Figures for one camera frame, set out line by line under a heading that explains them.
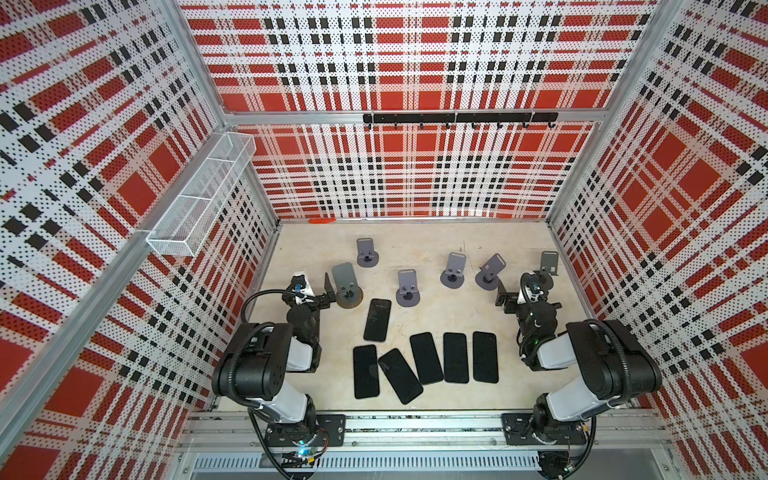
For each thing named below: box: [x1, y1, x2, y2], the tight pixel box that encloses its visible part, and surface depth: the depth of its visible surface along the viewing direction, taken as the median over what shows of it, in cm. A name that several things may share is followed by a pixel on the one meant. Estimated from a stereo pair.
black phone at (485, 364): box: [473, 331, 499, 384], surface depth 88 cm
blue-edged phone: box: [410, 332, 444, 384], surface depth 88 cm
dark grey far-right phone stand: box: [539, 250, 559, 290], surface depth 100 cm
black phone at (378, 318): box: [363, 298, 392, 342], surface depth 97 cm
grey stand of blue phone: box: [475, 253, 506, 291], surface depth 100 cm
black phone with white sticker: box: [378, 348, 424, 405], surface depth 84 cm
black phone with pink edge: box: [443, 332, 469, 384], surface depth 88 cm
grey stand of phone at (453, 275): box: [440, 252, 467, 289], surface depth 101 cm
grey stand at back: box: [356, 238, 379, 267], surface depth 107 cm
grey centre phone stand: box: [396, 269, 421, 307], surface depth 96 cm
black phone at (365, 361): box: [353, 344, 379, 399], surface depth 86 cm
